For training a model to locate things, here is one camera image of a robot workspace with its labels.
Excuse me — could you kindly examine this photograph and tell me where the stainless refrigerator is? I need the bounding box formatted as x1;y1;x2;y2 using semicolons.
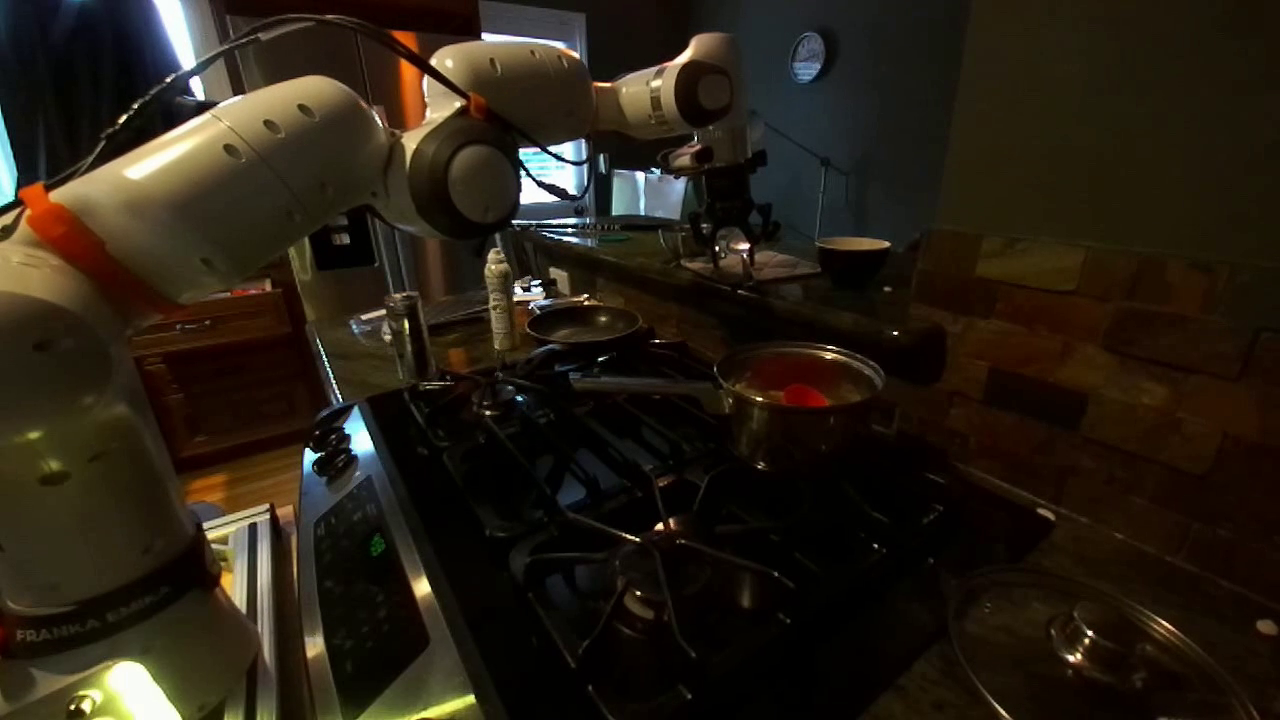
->
358;223;492;311

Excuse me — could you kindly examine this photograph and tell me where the steel saucepan with handle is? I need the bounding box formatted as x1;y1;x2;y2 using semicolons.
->
566;337;895;471

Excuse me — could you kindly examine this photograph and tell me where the black frying pan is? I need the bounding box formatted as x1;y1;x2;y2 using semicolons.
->
513;299;660;371

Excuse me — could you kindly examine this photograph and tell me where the red tomato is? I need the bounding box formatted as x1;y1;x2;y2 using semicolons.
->
774;381;837;412

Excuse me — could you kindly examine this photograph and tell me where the wooden cabinet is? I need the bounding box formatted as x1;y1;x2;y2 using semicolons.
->
131;276;334;471

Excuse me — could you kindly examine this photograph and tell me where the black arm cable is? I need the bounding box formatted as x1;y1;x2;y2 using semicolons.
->
0;8;595;213

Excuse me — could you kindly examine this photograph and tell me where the glass pot lid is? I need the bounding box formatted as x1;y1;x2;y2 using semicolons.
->
949;562;1263;720

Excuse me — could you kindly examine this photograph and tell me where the black gas stove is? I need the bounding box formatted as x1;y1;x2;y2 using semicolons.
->
292;337;1058;720

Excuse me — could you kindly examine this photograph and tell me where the black stove knob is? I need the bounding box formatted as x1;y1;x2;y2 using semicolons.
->
317;439;365;487
307;404;352;448

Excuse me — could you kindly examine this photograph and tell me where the black switch panel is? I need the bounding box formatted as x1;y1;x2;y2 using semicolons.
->
313;213;377;272

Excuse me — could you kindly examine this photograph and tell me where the clear glass dish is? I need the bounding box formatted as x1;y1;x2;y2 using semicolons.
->
348;299;404;350

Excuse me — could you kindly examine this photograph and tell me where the round wall clock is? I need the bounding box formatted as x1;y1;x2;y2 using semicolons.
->
788;29;832;88

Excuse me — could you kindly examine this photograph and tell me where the aluminium base frame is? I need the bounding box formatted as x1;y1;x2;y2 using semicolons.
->
195;500;289;720

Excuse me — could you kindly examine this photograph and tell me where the clear container of white beans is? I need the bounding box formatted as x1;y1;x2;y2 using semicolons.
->
513;263;579;308

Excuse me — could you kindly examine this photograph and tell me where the small black bowl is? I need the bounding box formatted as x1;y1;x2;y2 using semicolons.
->
812;231;895;286

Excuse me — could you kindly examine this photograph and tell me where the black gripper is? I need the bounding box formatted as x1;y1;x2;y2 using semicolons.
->
693;143;776;250

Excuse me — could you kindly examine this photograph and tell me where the thin metal desk lamp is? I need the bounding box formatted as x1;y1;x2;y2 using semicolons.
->
761;116;863;250

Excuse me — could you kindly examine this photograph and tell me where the bright narrow window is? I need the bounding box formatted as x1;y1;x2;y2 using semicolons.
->
150;0;212;102

